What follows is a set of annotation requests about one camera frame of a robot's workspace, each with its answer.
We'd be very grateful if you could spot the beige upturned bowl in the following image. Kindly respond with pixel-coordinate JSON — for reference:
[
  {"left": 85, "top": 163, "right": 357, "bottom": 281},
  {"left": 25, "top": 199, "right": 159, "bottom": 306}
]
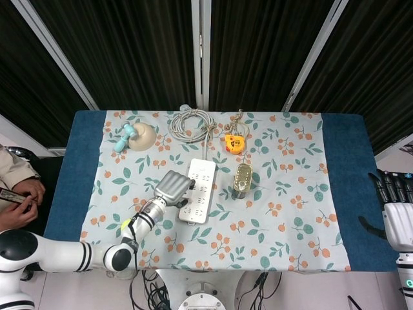
[{"left": 128, "top": 122, "right": 157, "bottom": 152}]

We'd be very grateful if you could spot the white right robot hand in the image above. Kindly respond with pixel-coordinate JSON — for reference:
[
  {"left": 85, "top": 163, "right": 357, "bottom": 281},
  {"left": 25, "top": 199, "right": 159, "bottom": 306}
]
[{"left": 358, "top": 168, "right": 413, "bottom": 254}]

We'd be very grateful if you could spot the yellow tape measure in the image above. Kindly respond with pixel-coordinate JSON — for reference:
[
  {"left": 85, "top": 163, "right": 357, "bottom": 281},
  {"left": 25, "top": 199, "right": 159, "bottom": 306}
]
[{"left": 225, "top": 134, "right": 246, "bottom": 155}]

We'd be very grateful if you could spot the dark handheld phone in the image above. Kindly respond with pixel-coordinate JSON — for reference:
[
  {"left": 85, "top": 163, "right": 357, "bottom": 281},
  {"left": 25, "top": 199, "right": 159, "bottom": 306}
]
[{"left": 0, "top": 188, "right": 23, "bottom": 205}]

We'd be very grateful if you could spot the floral tablecloth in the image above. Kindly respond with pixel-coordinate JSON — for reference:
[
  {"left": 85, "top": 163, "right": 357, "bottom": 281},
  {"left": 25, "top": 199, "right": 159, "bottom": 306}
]
[{"left": 79, "top": 109, "right": 352, "bottom": 272}]

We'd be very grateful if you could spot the black floor cable bundle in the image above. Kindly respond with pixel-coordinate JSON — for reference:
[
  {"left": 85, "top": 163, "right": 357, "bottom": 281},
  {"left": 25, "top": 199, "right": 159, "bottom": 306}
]
[
  {"left": 128, "top": 270, "right": 172, "bottom": 310},
  {"left": 238, "top": 273, "right": 281, "bottom": 310}
]

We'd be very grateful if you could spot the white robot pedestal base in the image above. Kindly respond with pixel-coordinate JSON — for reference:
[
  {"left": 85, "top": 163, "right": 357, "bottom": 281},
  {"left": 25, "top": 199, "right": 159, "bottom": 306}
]
[{"left": 156, "top": 270, "right": 259, "bottom": 310}]

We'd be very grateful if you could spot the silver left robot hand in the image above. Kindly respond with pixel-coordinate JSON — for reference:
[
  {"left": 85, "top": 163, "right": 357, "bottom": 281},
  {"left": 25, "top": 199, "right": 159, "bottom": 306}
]
[{"left": 153, "top": 170, "right": 196, "bottom": 207}]

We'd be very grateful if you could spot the grey cable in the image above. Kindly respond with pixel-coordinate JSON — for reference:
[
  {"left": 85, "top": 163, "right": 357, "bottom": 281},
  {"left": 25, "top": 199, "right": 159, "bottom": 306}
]
[{"left": 170, "top": 103, "right": 217, "bottom": 161}]

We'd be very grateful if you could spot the blue table cover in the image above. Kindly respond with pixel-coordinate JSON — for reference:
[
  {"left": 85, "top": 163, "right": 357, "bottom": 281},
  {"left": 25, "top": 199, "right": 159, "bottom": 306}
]
[{"left": 43, "top": 110, "right": 399, "bottom": 274}]

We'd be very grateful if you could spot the person right hand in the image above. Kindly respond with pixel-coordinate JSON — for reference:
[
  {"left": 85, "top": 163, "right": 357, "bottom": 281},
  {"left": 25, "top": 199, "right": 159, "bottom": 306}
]
[{"left": 0, "top": 201, "right": 39, "bottom": 232}]

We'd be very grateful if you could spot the white power strip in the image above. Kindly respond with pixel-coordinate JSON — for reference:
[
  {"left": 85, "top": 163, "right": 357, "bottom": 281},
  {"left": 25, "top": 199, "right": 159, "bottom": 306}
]
[{"left": 178, "top": 158, "right": 217, "bottom": 225}]

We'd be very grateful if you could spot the gold tin can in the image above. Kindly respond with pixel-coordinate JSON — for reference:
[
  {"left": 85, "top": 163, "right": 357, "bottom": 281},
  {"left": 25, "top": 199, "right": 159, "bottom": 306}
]
[{"left": 232, "top": 163, "right": 252, "bottom": 200}]

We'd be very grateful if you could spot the person left hand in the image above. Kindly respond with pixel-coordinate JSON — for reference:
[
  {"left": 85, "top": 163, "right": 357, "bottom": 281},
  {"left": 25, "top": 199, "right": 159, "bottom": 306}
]
[{"left": 14, "top": 178, "right": 46, "bottom": 206}]

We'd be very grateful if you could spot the white frame post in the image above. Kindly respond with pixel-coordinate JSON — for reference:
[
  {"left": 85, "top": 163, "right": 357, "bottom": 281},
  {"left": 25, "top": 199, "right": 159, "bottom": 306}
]
[
  {"left": 281, "top": 0, "right": 351, "bottom": 112},
  {"left": 190, "top": 0, "right": 212, "bottom": 110},
  {"left": 11, "top": 0, "right": 99, "bottom": 111}
]

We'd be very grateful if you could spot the black pleated curtain panel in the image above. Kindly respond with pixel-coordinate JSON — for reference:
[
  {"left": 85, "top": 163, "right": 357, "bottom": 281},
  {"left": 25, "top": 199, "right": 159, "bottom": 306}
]
[
  {"left": 209, "top": 0, "right": 335, "bottom": 112},
  {"left": 30, "top": 0, "right": 196, "bottom": 109},
  {"left": 0, "top": 0, "right": 90, "bottom": 149},
  {"left": 290, "top": 0, "right": 413, "bottom": 156}
]

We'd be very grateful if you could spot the chrome chair armrest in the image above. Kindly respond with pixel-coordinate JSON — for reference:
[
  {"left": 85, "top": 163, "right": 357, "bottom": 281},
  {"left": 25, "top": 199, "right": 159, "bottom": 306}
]
[{"left": 6, "top": 147, "right": 39, "bottom": 161}]

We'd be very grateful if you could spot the mint massage hammer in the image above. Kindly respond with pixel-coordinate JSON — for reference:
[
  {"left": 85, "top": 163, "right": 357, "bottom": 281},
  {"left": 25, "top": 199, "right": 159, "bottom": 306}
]
[{"left": 113, "top": 123, "right": 138, "bottom": 152}]

